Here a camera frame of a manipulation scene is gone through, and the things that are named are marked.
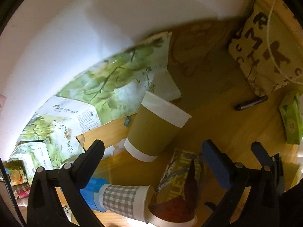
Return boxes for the green tissue box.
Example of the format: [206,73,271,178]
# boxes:
[279,91,302,145]

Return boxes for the grey checkered paper cup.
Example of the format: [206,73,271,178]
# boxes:
[98,184,155,223]

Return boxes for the orange fruit print box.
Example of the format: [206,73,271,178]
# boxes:
[5,160,28,186]

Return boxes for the blue plastic cup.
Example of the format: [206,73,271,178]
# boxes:
[80,177,107,213]

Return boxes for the pink snack package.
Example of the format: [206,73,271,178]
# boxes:
[12,182,30,200]

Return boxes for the large grape print box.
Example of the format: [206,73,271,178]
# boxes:
[57,31,181,124]

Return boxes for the brown paper cup white rim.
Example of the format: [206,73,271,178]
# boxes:
[124,91,191,162]

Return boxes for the small grape print box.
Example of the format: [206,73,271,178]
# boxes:
[9,96,101,172]

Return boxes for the small grey clip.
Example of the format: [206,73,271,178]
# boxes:
[124,117,131,127]

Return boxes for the beige lettered paper bag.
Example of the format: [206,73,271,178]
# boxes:
[229,0,302,96]

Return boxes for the black marker pen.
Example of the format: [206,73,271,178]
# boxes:
[234,95,268,111]

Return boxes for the yellow snack packet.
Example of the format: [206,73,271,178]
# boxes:
[151,148,205,218]

